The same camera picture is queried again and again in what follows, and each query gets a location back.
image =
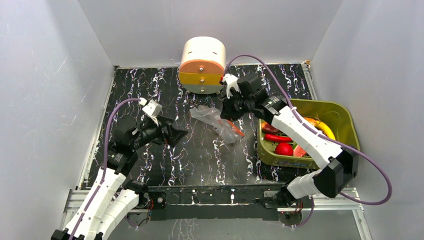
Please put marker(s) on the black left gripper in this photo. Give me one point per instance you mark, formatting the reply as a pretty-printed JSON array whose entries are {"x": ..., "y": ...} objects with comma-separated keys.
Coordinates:
[{"x": 173, "y": 135}]

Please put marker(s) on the toy watermelon slice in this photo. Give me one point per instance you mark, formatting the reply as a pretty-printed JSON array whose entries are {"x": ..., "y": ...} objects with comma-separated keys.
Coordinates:
[{"x": 299, "y": 152}]

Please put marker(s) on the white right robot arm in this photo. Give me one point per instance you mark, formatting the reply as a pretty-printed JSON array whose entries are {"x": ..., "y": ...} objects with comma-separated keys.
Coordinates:
[{"x": 337, "y": 165}]

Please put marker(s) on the round pastel drawer cabinet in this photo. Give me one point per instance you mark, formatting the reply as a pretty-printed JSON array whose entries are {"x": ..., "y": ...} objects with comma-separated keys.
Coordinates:
[{"x": 202, "y": 65}]

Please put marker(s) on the olive green plastic basket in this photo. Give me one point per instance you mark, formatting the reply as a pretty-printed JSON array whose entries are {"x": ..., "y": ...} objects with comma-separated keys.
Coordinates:
[{"x": 335, "y": 116}]

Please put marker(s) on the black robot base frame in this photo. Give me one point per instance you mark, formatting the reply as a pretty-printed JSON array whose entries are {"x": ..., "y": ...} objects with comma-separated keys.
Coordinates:
[{"x": 241, "y": 201}]

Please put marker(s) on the clear zip top bag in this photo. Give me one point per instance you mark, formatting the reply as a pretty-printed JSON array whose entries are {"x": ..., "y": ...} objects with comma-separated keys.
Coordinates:
[{"x": 212, "y": 116}]

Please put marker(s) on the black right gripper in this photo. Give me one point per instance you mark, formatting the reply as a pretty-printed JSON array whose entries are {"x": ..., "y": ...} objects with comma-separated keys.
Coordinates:
[{"x": 227, "y": 105}]

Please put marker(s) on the red toy apple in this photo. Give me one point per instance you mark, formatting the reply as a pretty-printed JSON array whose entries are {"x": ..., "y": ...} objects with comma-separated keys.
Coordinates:
[{"x": 284, "y": 149}]

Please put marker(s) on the yellow toy banana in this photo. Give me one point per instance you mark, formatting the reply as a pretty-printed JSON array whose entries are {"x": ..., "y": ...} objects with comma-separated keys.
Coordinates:
[{"x": 323, "y": 127}]

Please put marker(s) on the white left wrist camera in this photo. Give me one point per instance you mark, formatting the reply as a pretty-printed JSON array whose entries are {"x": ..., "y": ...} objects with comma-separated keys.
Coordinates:
[{"x": 152, "y": 110}]

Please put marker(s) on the red toy chili pepper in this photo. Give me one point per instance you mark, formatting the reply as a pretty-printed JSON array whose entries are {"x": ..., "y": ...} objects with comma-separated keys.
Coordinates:
[{"x": 277, "y": 138}]

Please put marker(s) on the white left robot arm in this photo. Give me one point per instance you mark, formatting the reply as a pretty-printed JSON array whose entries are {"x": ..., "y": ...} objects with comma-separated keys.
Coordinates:
[{"x": 112, "y": 196}]

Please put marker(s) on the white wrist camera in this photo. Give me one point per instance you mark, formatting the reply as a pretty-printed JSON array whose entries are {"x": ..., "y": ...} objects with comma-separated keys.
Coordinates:
[
  {"x": 152, "y": 110},
  {"x": 229, "y": 81}
]

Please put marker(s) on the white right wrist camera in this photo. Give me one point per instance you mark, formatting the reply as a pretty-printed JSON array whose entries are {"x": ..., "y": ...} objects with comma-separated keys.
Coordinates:
[{"x": 229, "y": 81}]

